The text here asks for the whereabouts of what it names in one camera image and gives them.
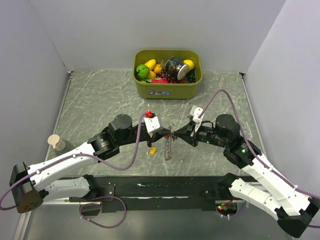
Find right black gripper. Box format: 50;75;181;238
174;120;228;148

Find large metal keyring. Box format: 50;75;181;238
162;132;175;161

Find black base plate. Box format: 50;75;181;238
44;176;251;213

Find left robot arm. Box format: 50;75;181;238
9;111;171;214

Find yellow tag key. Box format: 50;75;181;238
149;146;158;156

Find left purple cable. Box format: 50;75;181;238
0;111;153;229

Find dark toy grapes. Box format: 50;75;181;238
185;71;197;84

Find yellow toy mango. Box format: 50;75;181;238
145;59;157;71

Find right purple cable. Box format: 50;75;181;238
197;89;320;229

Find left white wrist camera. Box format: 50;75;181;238
143;116;163;136

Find orange toy fruit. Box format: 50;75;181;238
153;64;163;74

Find green toy watermelon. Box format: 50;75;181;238
135;64;150;80

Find purple cable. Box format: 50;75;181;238
0;111;153;229
197;89;320;229

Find black printed can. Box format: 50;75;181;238
165;56;189;81

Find olive green plastic bin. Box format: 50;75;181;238
133;49;203;100

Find small yellow toy lemon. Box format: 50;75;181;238
147;70;156;79

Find yellow toy lemon right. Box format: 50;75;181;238
183;59;195;71

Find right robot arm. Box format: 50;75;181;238
173;114;320;238

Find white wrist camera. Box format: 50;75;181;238
187;105;203;133
143;116;163;136

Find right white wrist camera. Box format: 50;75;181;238
187;105;203;133

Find red toy dragonfruit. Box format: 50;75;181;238
151;77;170;84

